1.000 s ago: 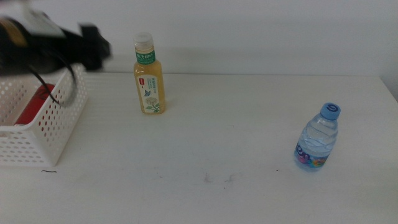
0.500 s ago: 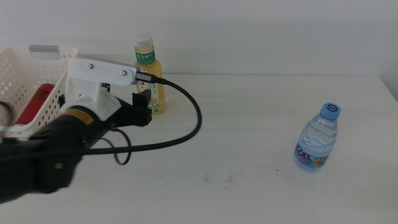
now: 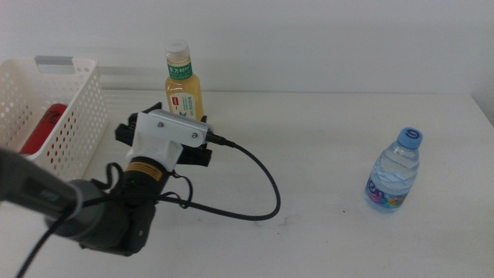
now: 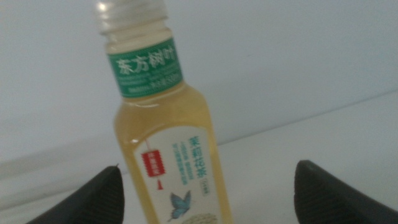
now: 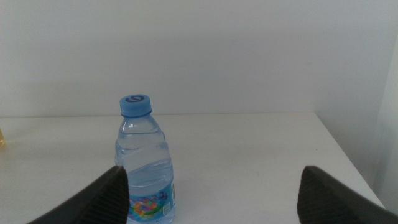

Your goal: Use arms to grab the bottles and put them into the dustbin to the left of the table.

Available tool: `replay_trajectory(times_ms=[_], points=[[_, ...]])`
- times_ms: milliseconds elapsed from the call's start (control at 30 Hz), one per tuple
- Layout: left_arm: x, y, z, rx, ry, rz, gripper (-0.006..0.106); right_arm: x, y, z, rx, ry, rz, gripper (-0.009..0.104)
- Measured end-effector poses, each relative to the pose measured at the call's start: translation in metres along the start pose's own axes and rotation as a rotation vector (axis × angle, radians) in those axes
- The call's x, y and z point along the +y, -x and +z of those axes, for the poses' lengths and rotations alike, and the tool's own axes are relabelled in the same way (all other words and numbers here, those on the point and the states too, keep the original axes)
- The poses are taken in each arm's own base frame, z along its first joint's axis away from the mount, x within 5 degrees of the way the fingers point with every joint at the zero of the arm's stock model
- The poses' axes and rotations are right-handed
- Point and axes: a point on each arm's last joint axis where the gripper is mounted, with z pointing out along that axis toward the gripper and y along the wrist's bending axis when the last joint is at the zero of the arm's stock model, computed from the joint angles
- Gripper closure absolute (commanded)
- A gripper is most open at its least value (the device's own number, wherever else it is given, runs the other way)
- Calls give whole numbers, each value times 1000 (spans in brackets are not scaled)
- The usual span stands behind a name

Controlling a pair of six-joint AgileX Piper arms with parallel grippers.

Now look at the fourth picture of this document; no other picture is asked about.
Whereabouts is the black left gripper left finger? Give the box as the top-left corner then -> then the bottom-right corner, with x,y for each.
26,166 -> 126,224

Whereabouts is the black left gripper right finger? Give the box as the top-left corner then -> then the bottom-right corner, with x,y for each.
294,160 -> 398,224

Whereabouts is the yellow tea bottle green label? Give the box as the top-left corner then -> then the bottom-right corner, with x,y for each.
93,0 -> 234,224

